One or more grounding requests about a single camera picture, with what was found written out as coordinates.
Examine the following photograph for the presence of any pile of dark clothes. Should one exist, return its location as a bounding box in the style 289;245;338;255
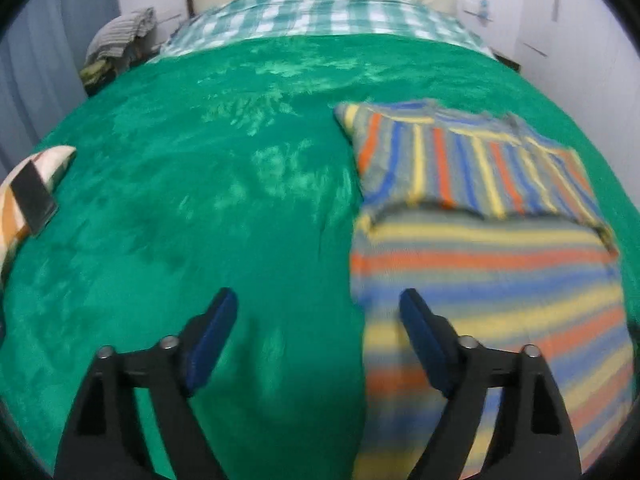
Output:
80;50;146;96

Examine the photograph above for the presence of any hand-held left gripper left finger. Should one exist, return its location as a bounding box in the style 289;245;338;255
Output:
54;287;239;480

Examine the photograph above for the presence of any dark phone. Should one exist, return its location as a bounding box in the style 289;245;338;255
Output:
10;156;59;238

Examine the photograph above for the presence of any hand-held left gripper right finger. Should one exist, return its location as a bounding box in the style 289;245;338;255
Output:
398;288;583;480

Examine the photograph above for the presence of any grey striped cloth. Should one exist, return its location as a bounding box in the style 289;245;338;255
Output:
85;7;157;61

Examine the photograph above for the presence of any wall fixture with blue part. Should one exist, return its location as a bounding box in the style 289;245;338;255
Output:
462;0;493;22

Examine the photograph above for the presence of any green checked blanket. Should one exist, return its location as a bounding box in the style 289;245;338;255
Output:
145;0;496;63

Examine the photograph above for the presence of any blue-grey curtain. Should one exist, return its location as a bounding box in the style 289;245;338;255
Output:
0;0;121;161

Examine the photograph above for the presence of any green floral blanket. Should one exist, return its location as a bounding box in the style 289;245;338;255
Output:
0;34;631;480

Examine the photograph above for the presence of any cream patterned cushion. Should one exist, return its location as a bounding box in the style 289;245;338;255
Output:
0;145;77;281

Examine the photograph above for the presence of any striped knit sweater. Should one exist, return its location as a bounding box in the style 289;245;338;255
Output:
334;100;636;480

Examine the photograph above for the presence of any dark nightstand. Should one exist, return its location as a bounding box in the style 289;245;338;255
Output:
492;49;522;73

